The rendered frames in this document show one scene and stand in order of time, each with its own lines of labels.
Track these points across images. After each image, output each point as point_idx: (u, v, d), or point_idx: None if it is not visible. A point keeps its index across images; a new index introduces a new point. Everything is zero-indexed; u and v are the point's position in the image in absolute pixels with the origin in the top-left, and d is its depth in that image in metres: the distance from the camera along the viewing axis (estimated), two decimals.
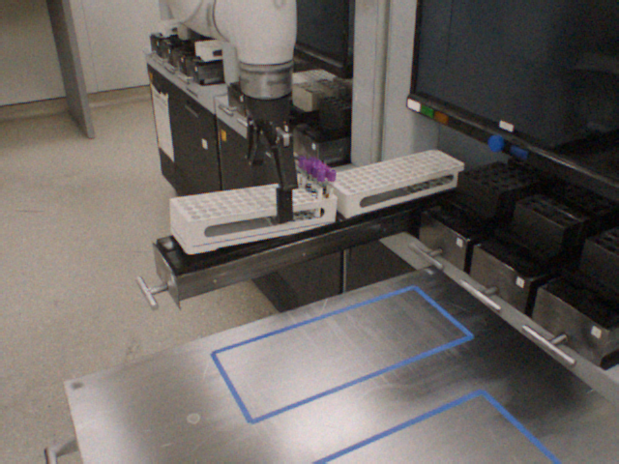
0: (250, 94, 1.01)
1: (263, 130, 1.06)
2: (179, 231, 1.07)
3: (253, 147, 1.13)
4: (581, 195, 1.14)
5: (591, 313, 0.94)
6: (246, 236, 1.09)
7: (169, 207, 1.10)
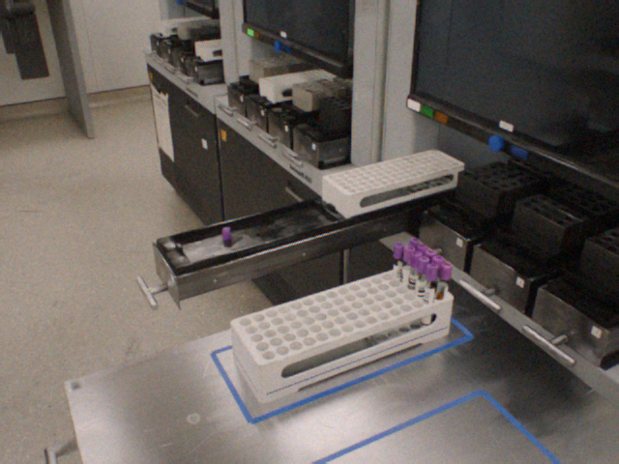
0: None
1: None
2: (247, 369, 0.79)
3: None
4: (581, 195, 1.14)
5: (591, 313, 0.94)
6: (336, 366, 0.80)
7: (231, 331, 0.81)
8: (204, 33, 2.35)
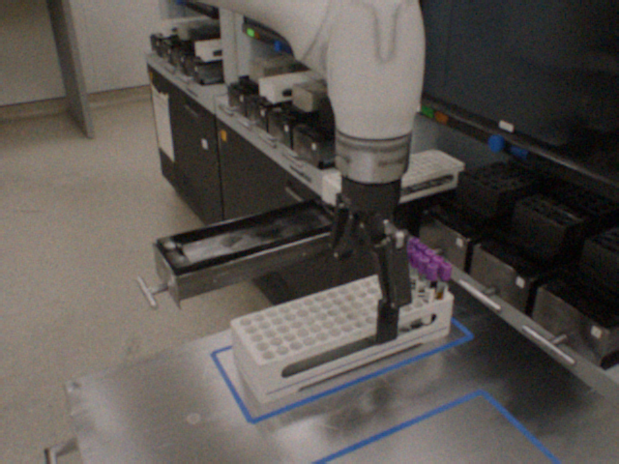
0: (353, 177, 0.71)
1: (365, 222, 0.76)
2: (247, 369, 0.79)
3: (343, 237, 0.83)
4: (581, 195, 1.14)
5: (591, 313, 0.94)
6: (336, 366, 0.80)
7: (231, 331, 0.81)
8: (204, 33, 2.35)
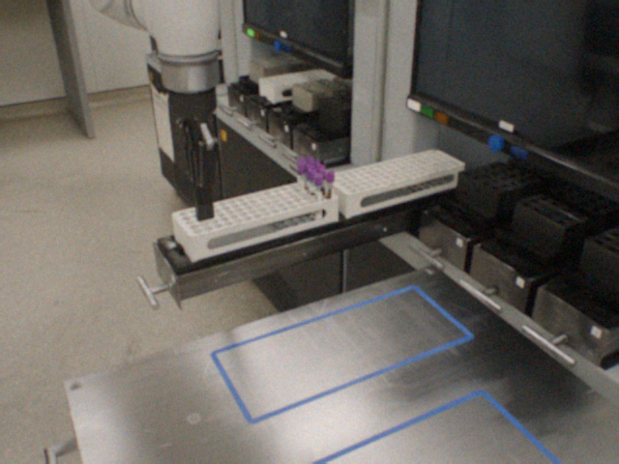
0: None
1: None
2: (183, 246, 1.08)
3: None
4: (581, 195, 1.14)
5: (591, 313, 0.94)
6: (250, 245, 1.10)
7: (172, 220, 1.11)
8: None
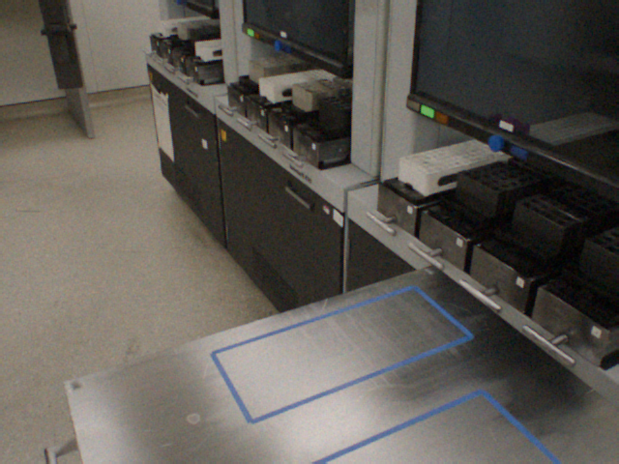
0: None
1: None
2: (413, 184, 1.31)
3: None
4: (581, 195, 1.14)
5: (591, 313, 0.94)
6: None
7: (399, 164, 1.33)
8: (204, 33, 2.35)
